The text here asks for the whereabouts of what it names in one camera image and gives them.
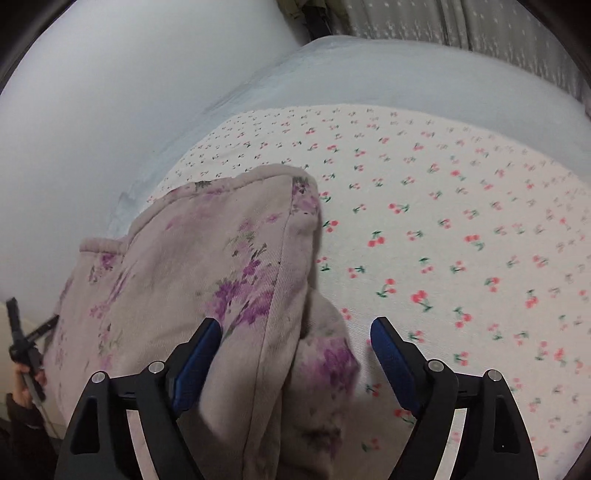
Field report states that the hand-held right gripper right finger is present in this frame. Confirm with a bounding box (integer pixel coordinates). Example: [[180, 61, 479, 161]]
[[369, 316, 541, 480]]

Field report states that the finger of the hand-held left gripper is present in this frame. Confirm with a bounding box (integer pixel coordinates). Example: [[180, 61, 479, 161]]
[[6, 297, 23, 344], [24, 314, 61, 342]]

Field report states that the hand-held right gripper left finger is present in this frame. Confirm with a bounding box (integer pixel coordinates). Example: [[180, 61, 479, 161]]
[[55, 316, 223, 480]]

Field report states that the floral mauve garment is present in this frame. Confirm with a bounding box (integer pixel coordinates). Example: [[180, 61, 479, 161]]
[[46, 162, 362, 480]]

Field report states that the person's left forearm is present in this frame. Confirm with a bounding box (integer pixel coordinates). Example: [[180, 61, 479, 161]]
[[0, 391, 63, 480]]

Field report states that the person's left hand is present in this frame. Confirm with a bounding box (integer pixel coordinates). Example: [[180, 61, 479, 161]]
[[11, 362, 48, 409]]

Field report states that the cherry print bed sheet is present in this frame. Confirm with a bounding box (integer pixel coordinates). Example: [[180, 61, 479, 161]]
[[124, 104, 591, 480]]

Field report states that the light blue bed cover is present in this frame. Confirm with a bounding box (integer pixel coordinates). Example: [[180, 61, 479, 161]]
[[106, 34, 591, 241]]

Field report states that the patterned grey curtain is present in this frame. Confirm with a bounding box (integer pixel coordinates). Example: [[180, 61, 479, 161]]
[[323, 0, 591, 116]]

